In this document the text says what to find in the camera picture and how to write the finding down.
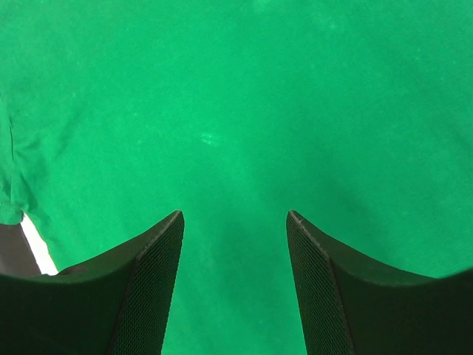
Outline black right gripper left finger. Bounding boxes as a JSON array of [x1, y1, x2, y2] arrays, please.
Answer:
[[1, 211, 184, 355]]

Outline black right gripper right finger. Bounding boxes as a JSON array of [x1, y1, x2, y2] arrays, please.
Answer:
[[286, 211, 472, 354]]

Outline green t shirt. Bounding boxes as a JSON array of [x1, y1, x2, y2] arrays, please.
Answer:
[[1, 1, 472, 354]]

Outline floral table mat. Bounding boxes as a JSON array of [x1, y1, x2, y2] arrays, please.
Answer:
[[21, 214, 58, 276]]

